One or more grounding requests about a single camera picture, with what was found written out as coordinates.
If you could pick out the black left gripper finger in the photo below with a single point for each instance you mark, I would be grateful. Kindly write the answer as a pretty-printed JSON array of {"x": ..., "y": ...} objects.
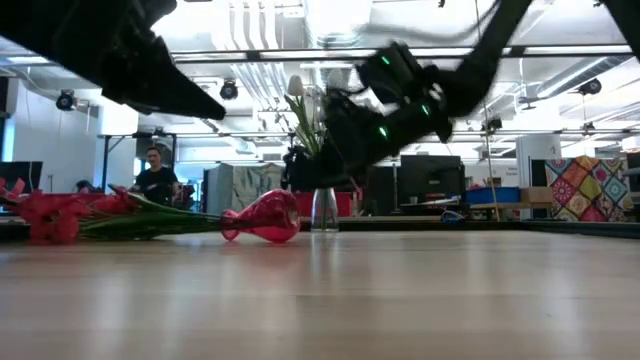
[
  {"x": 140, "y": 97},
  {"x": 175, "y": 85}
]

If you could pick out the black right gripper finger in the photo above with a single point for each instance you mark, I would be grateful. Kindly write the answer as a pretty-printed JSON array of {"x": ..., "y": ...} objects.
[
  {"x": 350, "y": 170},
  {"x": 320, "y": 172}
]

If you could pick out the red glass vase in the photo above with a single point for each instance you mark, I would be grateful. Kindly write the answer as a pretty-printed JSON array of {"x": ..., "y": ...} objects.
[{"x": 270, "y": 215}]

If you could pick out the large red flower bunch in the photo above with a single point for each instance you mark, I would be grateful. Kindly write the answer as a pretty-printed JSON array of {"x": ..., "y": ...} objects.
[{"x": 52, "y": 222}]

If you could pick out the black background robot arm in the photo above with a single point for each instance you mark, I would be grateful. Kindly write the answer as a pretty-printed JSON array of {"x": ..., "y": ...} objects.
[{"x": 295, "y": 172}]

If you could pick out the clear glass vase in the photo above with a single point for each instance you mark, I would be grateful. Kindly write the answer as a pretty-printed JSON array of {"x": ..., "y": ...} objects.
[{"x": 325, "y": 215}]

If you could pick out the black ceiling spotlight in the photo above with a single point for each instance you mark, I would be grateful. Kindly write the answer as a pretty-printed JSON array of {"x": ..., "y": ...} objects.
[
  {"x": 66, "y": 100},
  {"x": 229, "y": 91},
  {"x": 492, "y": 123},
  {"x": 590, "y": 86}
]

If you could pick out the large black monitor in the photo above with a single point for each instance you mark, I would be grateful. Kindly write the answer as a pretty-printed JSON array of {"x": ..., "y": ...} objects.
[{"x": 430, "y": 182}]

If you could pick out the leaf print fabric panel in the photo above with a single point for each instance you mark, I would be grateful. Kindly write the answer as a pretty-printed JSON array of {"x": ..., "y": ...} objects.
[{"x": 240, "y": 185}]

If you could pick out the person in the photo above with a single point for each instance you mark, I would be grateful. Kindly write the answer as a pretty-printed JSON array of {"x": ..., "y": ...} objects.
[
  {"x": 86, "y": 187},
  {"x": 156, "y": 182}
]

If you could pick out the small blue round object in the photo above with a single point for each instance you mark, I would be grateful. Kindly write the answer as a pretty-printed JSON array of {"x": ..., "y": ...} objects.
[{"x": 451, "y": 216}]

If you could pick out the blue storage bin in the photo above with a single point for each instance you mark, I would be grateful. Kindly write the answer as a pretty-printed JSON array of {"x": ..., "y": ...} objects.
[{"x": 492, "y": 196}]

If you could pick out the black computer monitor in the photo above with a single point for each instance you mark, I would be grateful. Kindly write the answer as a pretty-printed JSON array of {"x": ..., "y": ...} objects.
[{"x": 30, "y": 172}]

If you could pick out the pink flat object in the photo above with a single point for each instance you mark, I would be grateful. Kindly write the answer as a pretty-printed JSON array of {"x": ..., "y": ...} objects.
[{"x": 17, "y": 187}]

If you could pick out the brown cardboard box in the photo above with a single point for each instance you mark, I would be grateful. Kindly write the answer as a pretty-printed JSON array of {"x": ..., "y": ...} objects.
[{"x": 536, "y": 195}]

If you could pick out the colourful patchwork quilt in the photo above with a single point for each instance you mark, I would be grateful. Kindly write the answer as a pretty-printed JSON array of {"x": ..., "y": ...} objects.
[{"x": 585, "y": 190}]

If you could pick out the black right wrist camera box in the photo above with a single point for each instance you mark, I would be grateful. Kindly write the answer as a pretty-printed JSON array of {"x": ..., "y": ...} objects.
[{"x": 395, "y": 70}]

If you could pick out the black overhead frame bar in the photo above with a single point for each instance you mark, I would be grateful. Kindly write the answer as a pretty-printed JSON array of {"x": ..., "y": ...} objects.
[{"x": 253, "y": 54}]

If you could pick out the black table border rail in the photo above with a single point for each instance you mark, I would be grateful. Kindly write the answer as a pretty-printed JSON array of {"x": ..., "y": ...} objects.
[{"x": 500, "y": 226}]

